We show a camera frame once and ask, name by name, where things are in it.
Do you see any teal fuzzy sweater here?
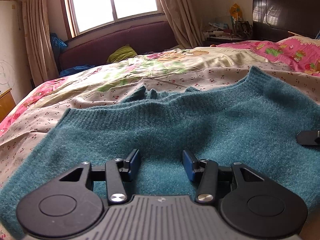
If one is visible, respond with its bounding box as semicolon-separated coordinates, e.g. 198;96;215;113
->
0;65;320;238

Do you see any floral pink quilt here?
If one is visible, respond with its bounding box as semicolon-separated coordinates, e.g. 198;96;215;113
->
1;36;319;136

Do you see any cherry print bed sheet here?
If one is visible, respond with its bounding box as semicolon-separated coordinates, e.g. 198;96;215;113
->
0;62;320;240

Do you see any blue cloth on sofa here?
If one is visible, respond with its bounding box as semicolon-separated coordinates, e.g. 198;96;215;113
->
59;64;95;77

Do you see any green cushion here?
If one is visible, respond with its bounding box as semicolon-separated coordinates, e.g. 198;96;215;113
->
106;44;137;63

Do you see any maroon sofa bench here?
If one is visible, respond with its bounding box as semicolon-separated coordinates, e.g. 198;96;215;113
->
59;21;178;70

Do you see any brown patterned handbag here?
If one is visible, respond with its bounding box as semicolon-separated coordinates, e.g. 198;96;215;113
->
234;21;253;40

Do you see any dark wooden headboard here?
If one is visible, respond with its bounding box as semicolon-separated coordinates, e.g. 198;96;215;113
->
252;0;319;42

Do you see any wooden side cabinet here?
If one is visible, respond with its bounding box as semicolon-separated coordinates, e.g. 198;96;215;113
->
0;88;16;122

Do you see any cluttered nightstand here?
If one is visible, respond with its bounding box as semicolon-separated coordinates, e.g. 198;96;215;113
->
203;22;246;47

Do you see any blue plastic bag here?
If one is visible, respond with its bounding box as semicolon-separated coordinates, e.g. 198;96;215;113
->
50;33;68;57

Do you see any yellow flower decoration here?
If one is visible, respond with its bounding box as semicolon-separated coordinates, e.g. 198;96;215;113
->
229;3;243;22

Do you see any left beige curtain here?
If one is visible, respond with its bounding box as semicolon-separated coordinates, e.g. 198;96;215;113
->
22;0;59;86

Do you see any beige curtain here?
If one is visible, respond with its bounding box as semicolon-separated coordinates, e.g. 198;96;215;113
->
160;0;203;48
22;0;59;86

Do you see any window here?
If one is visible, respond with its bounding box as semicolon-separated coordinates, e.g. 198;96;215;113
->
61;0;163;38

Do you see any right beige curtain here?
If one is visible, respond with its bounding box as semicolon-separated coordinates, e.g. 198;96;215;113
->
160;0;203;48

